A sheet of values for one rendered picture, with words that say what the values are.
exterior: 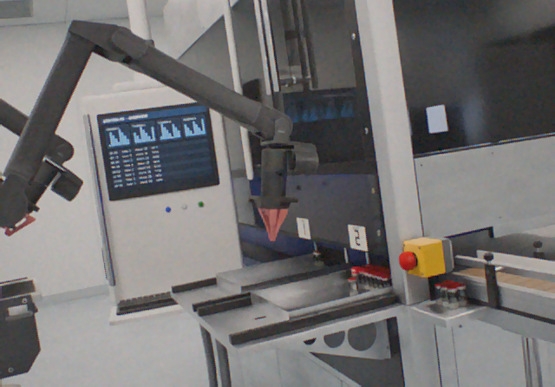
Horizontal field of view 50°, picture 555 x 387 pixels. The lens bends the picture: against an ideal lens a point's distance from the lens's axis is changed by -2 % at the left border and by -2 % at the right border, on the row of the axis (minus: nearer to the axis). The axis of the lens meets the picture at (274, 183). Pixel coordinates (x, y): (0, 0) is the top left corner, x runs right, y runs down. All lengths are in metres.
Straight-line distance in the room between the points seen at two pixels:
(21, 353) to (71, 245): 5.41
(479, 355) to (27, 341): 1.02
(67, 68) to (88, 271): 5.63
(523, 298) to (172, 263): 1.34
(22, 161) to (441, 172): 0.89
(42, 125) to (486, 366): 1.13
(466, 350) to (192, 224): 1.11
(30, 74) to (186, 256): 4.81
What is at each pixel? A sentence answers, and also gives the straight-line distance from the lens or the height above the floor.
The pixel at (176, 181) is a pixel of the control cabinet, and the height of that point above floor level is 1.20.
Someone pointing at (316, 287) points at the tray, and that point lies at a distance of 1.63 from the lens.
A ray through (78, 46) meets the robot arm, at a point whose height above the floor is 1.52.
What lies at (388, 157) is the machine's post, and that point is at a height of 1.22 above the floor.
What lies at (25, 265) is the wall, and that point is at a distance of 6.76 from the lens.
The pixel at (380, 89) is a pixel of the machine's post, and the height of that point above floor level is 1.36.
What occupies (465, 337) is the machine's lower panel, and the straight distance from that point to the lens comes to 1.50.
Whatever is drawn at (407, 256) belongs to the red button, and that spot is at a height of 1.01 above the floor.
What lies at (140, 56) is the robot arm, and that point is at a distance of 1.23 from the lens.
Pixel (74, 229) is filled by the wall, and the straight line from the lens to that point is 6.72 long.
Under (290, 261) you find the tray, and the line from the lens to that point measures 1.96.
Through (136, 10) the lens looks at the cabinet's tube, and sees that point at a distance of 2.32.
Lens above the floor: 1.26
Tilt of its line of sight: 3 degrees down
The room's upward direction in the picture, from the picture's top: 8 degrees counter-clockwise
